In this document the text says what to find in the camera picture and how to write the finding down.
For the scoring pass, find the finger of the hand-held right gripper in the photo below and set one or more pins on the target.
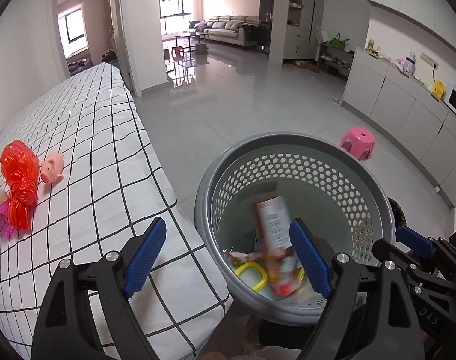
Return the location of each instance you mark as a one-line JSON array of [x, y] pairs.
[[392, 249], [415, 240]]

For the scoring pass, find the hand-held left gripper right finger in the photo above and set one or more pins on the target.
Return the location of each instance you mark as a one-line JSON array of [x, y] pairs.
[[310, 258]]

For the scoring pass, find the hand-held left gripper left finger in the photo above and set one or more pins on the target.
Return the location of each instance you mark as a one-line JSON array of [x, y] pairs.
[[145, 258]]

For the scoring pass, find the long red cardboard box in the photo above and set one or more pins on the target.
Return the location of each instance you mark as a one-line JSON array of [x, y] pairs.
[[273, 225]]

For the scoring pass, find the pink snack packet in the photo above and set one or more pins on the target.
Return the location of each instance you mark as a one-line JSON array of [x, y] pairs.
[[243, 257]]

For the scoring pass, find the grey perforated basket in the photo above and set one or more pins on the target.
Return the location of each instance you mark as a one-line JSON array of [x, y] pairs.
[[250, 180]]

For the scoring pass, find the pink plastic stool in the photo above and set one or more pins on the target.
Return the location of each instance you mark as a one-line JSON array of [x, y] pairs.
[[357, 138]]

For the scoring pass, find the pink pig toy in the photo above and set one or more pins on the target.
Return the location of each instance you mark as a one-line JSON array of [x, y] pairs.
[[52, 168]]

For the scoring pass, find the white floor cabinet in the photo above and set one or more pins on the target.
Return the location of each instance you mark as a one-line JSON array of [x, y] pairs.
[[400, 101]]

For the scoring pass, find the red plastic bag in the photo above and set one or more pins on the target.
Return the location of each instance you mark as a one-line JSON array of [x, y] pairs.
[[20, 180]]

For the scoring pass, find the yellow box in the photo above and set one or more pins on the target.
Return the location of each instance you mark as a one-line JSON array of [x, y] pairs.
[[438, 89]]

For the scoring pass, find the white figure bottle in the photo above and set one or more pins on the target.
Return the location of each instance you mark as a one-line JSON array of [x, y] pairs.
[[410, 63]]

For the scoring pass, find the shoe rack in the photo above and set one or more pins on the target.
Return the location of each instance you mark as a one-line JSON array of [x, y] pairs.
[[334, 63]]

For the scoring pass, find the small red stool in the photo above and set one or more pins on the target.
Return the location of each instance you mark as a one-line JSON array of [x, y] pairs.
[[176, 51]]

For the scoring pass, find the green bag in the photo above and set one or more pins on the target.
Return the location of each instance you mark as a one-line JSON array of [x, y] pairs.
[[338, 42]]

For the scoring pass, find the dark coffee table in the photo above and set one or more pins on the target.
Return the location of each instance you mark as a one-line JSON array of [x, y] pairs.
[[190, 36]]

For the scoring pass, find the beige sofa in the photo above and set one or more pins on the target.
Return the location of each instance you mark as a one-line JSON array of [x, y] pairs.
[[224, 30]]

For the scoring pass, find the dark tall cabinet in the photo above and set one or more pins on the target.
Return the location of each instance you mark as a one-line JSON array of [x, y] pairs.
[[267, 3]]

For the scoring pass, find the white wall cabinets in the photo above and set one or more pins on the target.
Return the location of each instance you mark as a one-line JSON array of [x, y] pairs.
[[411, 0]]

